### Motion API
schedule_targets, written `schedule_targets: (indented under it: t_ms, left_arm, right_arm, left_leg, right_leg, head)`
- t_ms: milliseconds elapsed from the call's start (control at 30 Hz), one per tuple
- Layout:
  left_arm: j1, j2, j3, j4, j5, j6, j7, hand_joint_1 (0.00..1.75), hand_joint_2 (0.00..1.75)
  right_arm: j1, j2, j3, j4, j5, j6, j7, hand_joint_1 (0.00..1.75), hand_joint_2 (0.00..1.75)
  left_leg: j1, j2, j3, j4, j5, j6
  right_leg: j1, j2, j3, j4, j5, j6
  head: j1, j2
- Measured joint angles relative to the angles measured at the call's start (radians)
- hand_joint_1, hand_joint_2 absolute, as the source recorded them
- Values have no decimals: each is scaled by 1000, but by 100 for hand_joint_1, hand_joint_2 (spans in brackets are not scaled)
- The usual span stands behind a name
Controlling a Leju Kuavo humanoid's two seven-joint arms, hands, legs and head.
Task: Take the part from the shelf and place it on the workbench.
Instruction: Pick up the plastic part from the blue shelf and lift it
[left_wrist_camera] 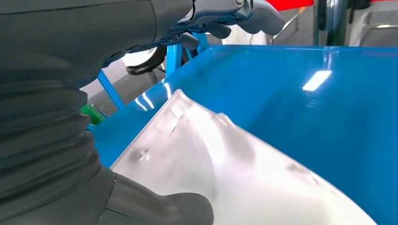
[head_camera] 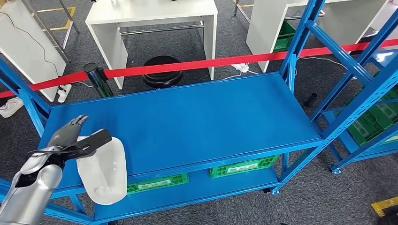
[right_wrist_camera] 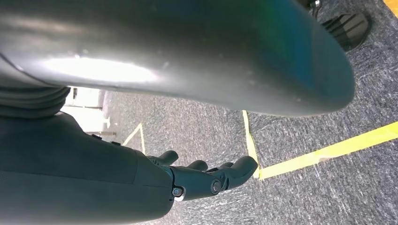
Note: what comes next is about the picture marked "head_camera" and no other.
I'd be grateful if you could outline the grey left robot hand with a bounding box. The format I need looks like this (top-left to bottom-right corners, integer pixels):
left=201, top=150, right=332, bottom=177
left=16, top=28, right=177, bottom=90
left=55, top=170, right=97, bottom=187
left=48, top=115, right=90, bottom=150

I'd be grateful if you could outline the white plastic fender part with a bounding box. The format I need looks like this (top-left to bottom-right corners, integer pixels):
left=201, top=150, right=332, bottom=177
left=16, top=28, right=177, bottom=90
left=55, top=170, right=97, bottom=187
left=76, top=136, right=128, bottom=206

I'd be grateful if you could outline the blue metal shelf rack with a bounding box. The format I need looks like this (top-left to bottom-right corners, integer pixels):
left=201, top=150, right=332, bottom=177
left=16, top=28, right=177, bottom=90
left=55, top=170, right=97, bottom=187
left=311, top=12, right=398, bottom=174
left=0, top=0, right=398, bottom=225

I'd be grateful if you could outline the white power strip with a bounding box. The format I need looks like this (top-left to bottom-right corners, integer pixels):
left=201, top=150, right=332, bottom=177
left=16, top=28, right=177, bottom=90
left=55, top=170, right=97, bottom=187
left=57, top=83, right=72, bottom=104
left=230, top=63, right=250, bottom=74

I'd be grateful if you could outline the white panel table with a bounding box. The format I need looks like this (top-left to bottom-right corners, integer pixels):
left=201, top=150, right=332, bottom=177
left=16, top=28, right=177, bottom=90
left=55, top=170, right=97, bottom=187
left=0, top=0, right=67, bottom=103
left=85, top=0, right=218, bottom=90
left=246, top=0, right=398, bottom=74

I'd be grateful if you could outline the green plastic crate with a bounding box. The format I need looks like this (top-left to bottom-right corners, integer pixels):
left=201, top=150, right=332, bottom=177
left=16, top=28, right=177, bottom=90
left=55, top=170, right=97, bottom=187
left=273, top=20, right=296, bottom=53
left=210, top=154, right=280, bottom=179
left=373, top=90, right=398, bottom=131
left=127, top=172, right=189, bottom=195
left=336, top=88, right=386, bottom=147

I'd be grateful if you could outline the black round stool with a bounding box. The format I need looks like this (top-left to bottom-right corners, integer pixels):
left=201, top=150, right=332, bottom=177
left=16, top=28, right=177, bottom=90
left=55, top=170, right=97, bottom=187
left=142, top=55, right=184, bottom=89

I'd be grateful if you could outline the red barrier belt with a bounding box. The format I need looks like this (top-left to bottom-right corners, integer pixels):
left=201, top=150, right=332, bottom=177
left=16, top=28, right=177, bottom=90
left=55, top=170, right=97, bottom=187
left=0, top=38, right=398, bottom=99

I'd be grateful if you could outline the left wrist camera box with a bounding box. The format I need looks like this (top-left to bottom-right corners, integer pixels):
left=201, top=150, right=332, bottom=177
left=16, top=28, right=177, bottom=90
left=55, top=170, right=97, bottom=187
left=61, top=128, right=113, bottom=161

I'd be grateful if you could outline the black stanchion post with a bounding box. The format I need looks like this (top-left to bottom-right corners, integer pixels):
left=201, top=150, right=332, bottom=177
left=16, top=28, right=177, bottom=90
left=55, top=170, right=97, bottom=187
left=83, top=63, right=115, bottom=98

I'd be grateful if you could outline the chrome table leg frame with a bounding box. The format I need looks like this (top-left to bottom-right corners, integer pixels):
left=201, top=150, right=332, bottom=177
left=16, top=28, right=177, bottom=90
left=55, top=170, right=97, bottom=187
left=22, top=0, right=80, bottom=63

